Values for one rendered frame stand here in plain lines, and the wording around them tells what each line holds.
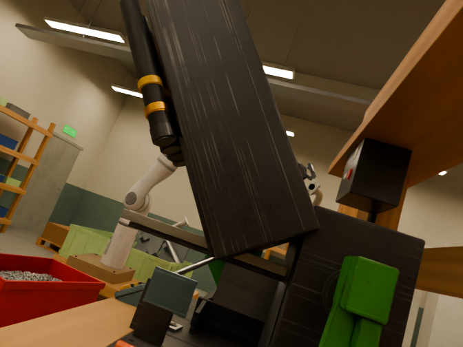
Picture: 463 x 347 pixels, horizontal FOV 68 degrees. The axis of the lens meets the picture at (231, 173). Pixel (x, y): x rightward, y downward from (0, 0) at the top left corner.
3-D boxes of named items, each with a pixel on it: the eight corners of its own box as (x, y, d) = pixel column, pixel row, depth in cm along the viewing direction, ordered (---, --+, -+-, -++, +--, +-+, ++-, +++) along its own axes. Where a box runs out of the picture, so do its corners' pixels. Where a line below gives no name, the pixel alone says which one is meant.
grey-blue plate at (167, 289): (129, 334, 69) (154, 266, 72) (132, 332, 71) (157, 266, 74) (171, 352, 68) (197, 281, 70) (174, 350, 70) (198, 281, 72)
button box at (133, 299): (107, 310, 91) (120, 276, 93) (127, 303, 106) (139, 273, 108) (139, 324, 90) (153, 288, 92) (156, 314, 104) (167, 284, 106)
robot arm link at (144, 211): (140, 190, 155) (125, 226, 152) (128, 185, 146) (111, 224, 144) (157, 196, 151) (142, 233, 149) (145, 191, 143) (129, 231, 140)
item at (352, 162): (347, 191, 85) (363, 135, 88) (333, 202, 101) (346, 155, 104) (398, 207, 83) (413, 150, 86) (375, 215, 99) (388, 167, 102)
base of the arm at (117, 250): (98, 261, 140) (114, 222, 142) (107, 260, 149) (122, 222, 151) (118, 270, 139) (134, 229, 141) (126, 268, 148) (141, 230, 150)
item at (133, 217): (117, 222, 69) (122, 208, 69) (143, 228, 84) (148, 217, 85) (308, 292, 63) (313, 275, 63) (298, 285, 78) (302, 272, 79)
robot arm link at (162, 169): (158, 149, 144) (169, 157, 153) (116, 200, 144) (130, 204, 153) (171, 162, 141) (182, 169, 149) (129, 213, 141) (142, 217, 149)
